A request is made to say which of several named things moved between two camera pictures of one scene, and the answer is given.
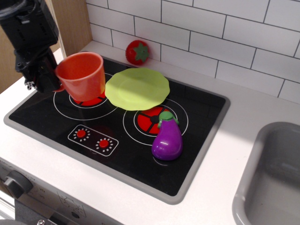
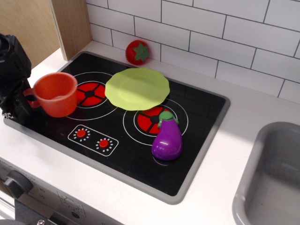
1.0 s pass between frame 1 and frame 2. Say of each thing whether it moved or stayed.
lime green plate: stayed
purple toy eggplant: stayed
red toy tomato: stayed
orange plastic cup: moved
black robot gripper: moved
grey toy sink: stayed
